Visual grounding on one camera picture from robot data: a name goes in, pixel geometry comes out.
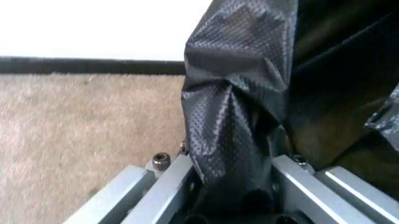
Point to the black plastic garbage bag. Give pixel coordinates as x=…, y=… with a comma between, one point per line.
x=249, y=93

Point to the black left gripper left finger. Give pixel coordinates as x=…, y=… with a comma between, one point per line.
x=137, y=193

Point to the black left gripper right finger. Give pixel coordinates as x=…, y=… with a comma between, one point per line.
x=315, y=193

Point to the dark baseboard strip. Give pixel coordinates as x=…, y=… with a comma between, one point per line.
x=93, y=65

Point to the beige carpet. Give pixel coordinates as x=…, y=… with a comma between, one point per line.
x=84, y=135

